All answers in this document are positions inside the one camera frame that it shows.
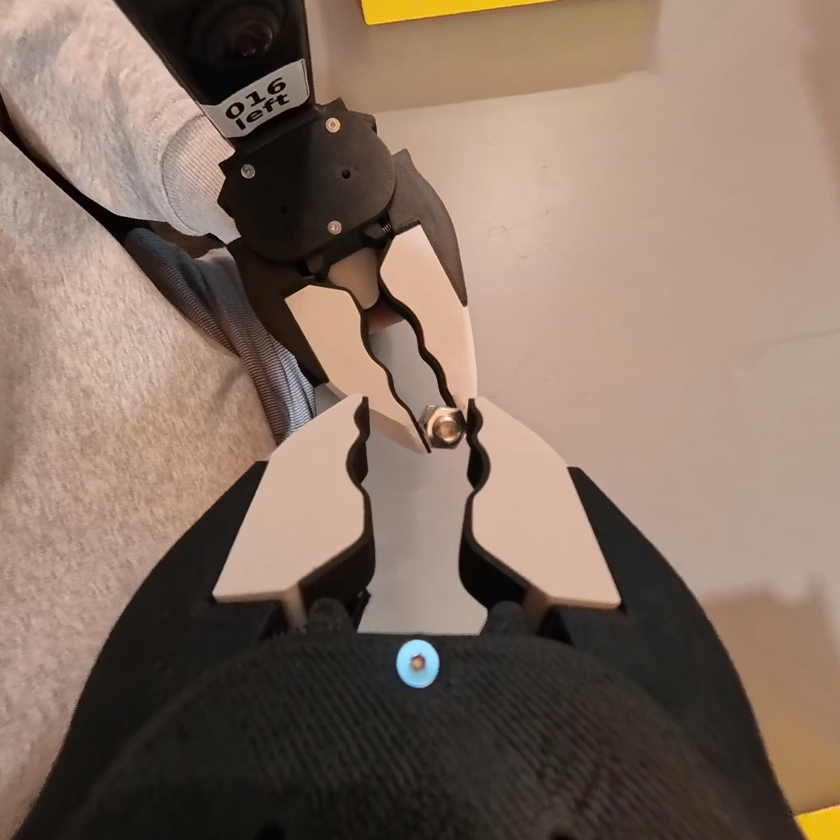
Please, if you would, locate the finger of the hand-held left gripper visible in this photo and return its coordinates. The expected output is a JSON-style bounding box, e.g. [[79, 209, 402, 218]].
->
[[378, 225, 476, 409], [283, 284, 432, 455]]

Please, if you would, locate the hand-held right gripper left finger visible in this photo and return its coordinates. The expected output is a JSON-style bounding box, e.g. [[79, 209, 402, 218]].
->
[[213, 394, 377, 605]]

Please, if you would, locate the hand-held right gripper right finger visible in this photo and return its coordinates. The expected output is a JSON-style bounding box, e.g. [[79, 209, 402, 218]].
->
[[459, 395, 622, 610]]

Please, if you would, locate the steel hex nut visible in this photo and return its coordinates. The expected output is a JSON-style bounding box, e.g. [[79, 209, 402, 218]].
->
[[419, 403, 469, 452]]

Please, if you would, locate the person's left forearm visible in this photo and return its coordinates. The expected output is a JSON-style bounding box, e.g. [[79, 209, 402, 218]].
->
[[0, 0, 240, 240]]

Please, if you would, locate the grey desk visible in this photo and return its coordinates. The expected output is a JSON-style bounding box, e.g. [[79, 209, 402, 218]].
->
[[289, 0, 840, 815]]

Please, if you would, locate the person's striped shirt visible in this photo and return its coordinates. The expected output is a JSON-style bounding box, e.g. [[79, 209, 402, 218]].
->
[[125, 226, 317, 444]]

